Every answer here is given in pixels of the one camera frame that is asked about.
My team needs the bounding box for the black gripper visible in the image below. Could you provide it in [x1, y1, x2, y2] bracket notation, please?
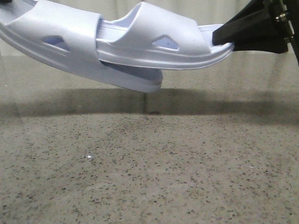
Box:
[213, 0, 299, 54]

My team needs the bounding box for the light blue slipper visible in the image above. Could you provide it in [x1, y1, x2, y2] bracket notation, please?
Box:
[96, 2, 234, 70]
[0, 0, 163, 93]

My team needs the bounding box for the beige background curtain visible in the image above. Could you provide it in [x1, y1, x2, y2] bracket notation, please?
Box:
[0, 0, 299, 57]

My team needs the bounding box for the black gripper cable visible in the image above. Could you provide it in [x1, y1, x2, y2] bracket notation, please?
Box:
[281, 0, 299, 66]

